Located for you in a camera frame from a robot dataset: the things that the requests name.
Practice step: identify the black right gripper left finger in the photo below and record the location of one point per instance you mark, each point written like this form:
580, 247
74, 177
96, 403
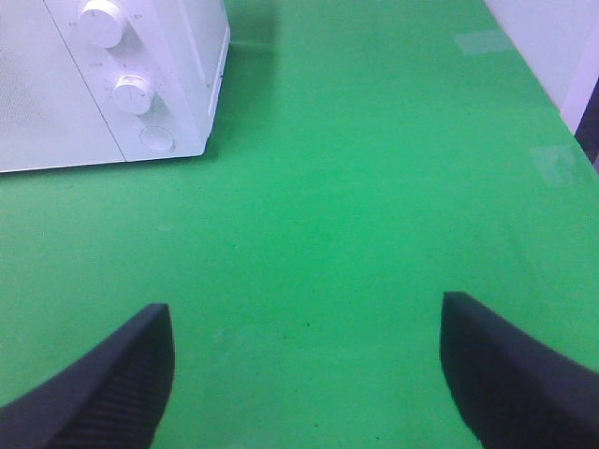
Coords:
112, 397

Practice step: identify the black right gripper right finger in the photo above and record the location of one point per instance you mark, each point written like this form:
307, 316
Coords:
511, 390

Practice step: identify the round white door release button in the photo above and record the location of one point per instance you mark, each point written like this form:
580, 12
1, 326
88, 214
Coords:
157, 139

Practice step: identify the white microwave door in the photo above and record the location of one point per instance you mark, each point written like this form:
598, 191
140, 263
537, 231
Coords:
49, 118

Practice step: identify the white timer knob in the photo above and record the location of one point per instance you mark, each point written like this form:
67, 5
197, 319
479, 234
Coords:
133, 94

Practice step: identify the white microwave oven body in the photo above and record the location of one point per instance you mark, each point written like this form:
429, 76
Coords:
180, 47

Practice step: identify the white upper power knob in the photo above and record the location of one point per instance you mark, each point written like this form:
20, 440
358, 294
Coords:
102, 23

